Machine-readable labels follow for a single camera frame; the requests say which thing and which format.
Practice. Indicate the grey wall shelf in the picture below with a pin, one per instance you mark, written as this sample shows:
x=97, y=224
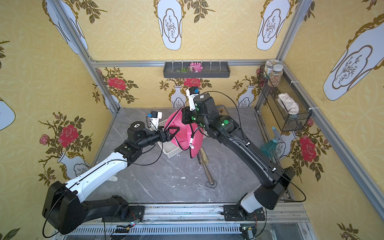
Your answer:
x=211, y=69

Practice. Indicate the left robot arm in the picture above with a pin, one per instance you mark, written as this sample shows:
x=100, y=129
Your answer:
x=66, y=206

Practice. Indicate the decorated rectangular tray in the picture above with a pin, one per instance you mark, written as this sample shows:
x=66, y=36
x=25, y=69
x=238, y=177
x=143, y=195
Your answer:
x=223, y=110

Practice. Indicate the white plastic basket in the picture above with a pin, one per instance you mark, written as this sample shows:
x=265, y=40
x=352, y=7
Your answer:
x=170, y=149

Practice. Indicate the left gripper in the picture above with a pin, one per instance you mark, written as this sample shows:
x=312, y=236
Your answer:
x=163, y=134

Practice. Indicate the pink artificial flower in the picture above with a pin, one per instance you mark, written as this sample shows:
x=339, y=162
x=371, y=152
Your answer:
x=195, y=67

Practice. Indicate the grain filled jar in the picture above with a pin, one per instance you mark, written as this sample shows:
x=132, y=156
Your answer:
x=275, y=75

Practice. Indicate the white lid jar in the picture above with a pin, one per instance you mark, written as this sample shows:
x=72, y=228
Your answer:
x=269, y=66

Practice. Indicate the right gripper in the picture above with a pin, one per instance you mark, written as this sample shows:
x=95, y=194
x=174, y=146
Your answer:
x=186, y=115

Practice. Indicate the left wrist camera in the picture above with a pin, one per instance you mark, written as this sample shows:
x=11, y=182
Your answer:
x=153, y=120

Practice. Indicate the white crumpled cloth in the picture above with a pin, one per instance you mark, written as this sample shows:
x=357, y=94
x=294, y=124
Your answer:
x=113, y=179

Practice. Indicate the teal spray bottle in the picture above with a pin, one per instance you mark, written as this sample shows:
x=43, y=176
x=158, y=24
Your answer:
x=270, y=148

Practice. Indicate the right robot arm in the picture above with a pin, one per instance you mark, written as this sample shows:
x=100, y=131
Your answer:
x=274, y=180

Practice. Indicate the black wire wall basket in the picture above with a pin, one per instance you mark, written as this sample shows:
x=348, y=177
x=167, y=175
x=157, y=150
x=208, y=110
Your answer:
x=269, y=97

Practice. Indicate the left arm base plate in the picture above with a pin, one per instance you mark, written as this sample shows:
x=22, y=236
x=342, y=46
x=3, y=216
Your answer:
x=132, y=213

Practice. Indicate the beige cloth in basket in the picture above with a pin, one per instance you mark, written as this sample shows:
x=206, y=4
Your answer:
x=288, y=104

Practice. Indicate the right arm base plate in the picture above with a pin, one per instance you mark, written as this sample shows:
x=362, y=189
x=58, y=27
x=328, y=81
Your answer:
x=235, y=213

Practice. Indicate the aluminium mounting rail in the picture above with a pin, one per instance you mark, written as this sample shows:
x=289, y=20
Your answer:
x=211, y=213

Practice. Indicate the pink mesh laundry bag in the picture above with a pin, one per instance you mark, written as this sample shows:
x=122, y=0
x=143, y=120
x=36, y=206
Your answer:
x=189, y=138

